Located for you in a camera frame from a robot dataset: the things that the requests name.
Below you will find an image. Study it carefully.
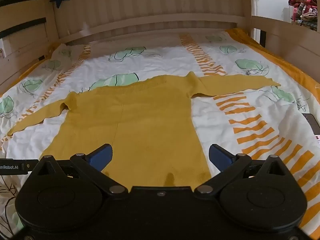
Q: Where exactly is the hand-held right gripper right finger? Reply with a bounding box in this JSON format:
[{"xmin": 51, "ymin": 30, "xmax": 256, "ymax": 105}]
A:
[{"xmin": 194, "ymin": 144, "xmax": 288, "ymax": 199}]

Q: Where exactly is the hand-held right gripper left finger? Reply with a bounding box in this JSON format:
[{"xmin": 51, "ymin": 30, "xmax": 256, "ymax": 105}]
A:
[{"xmin": 34, "ymin": 143, "xmax": 129, "ymax": 200}]

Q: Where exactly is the yellow knit sweater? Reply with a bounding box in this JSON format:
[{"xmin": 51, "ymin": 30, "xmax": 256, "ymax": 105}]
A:
[{"xmin": 7, "ymin": 71, "xmax": 282, "ymax": 188}]

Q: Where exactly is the dark phone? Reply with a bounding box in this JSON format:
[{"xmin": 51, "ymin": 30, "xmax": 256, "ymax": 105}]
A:
[{"xmin": 302, "ymin": 113, "xmax": 320, "ymax": 136}]

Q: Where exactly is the leaf print bed sheet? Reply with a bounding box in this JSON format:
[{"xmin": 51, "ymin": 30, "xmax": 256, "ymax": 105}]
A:
[{"xmin": 0, "ymin": 27, "xmax": 320, "ymax": 240}]

